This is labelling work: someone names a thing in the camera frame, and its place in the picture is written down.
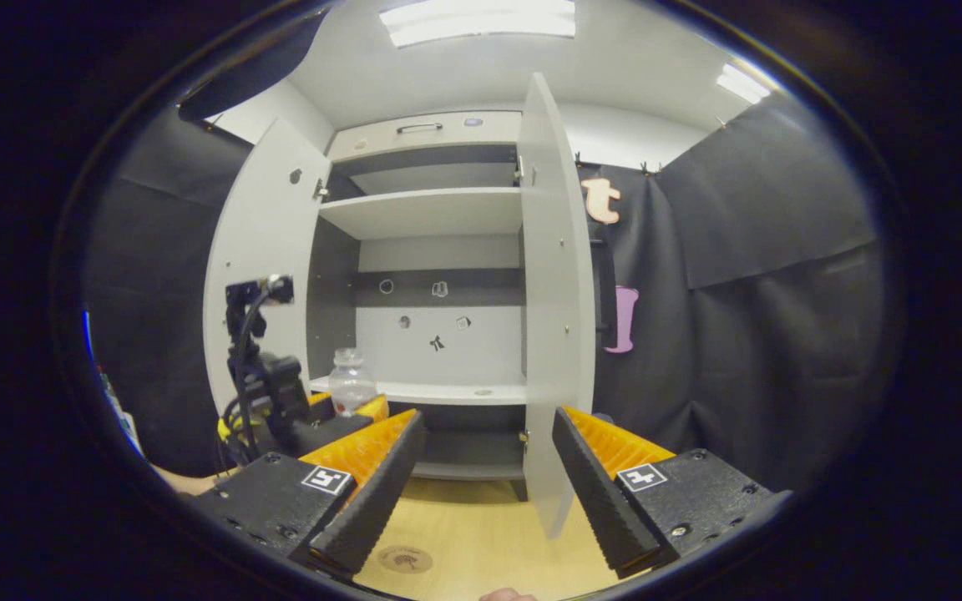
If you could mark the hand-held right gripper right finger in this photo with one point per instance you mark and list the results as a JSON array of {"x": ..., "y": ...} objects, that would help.
[{"x": 598, "y": 501}]

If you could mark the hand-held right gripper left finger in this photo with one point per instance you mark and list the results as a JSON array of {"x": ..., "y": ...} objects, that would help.
[{"x": 381, "y": 501}]

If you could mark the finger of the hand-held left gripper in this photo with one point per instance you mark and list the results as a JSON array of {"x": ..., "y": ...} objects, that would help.
[
  {"x": 321, "y": 405},
  {"x": 335, "y": 430}
]

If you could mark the clear bottle with red label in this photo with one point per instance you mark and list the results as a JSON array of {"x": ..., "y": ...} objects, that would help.
[{"x": 351, "y": 380}]

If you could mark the round wooden coaster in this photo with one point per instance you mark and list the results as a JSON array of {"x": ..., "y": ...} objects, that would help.
[{"x": 406, "y": 559}]

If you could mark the white cabinet door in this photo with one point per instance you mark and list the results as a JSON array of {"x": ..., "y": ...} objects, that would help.
[
  {"x": 268, "y": 217},
  {"x": 556, "y": 292}
]

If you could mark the white and grey cabinet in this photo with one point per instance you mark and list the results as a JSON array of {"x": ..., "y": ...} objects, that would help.
[{"x": 431, "y": 209}]

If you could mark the white cabinet drawer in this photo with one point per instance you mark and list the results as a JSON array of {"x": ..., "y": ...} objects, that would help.
[{"x": 489, "y": 132}]

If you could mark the white and blue object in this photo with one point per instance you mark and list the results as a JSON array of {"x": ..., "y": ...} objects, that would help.
[{"x": 126, "y": 430}]

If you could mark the black backdrop cloth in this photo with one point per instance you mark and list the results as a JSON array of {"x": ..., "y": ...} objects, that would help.
[
  {"x": 740, "y": 334},
  {"x": 155, "y": 292}
]

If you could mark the large ceiling light panel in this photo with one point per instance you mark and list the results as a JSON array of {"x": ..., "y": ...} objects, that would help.
[{"x": 481, "y": 21}]

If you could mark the small ceiling light panel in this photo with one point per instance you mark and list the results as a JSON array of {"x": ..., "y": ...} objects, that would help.
[{"x": 741, "y": 83}]

